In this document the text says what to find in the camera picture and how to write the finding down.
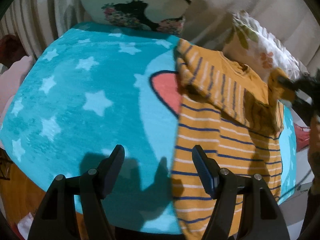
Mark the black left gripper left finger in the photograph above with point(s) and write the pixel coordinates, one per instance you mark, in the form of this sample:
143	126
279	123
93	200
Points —
56	215

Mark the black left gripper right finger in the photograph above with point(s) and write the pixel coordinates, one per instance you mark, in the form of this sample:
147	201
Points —
261	217

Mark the orange striped child sweater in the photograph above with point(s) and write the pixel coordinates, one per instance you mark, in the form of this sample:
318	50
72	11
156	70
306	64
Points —
237	119

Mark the red cloth item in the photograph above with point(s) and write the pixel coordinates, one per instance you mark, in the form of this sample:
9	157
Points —
302	137

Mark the white leaf print pillow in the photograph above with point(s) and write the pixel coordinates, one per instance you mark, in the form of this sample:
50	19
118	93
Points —
251	44

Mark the turquoise star cartoon blanket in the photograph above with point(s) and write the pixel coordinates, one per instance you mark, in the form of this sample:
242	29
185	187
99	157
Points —
98	86

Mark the pink cloth pile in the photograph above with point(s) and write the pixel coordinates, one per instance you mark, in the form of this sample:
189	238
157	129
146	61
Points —
12	79

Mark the cream floral print pillow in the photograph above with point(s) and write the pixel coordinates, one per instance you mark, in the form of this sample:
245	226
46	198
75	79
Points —
165	16

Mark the beige striped curtain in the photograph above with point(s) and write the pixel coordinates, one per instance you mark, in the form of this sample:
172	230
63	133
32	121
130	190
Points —
38	23

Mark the orange wooden bed frame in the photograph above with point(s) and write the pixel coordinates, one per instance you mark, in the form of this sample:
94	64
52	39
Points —
20	196

